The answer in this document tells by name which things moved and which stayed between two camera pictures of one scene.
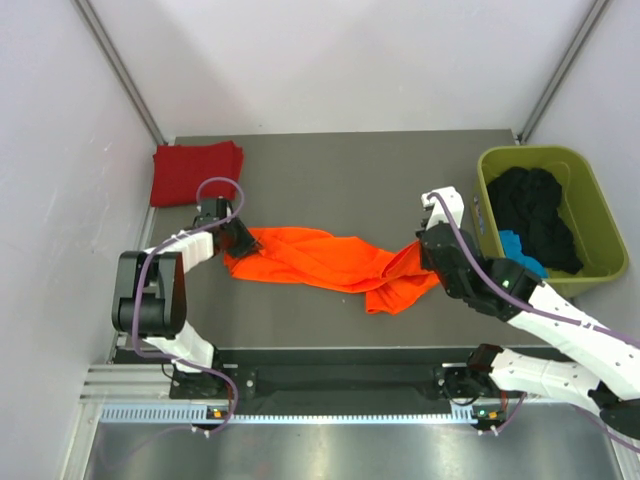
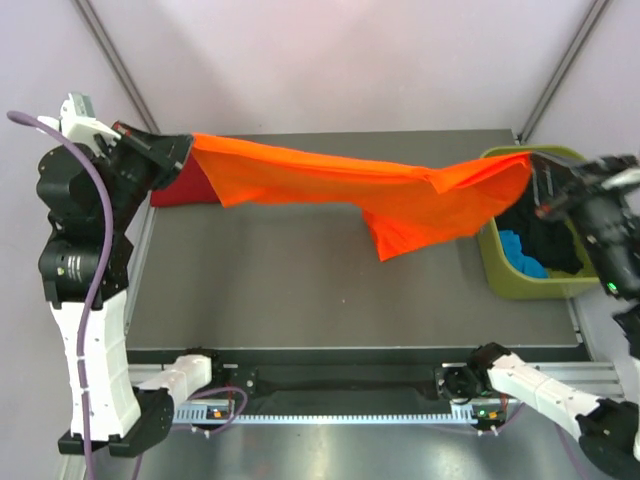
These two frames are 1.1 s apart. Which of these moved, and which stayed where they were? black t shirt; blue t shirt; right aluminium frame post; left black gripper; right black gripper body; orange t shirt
Moved: orange t shirt; right black gripper body; left black gripper
Stayed: black t shirt; right aluminium frame post; blue t shirt
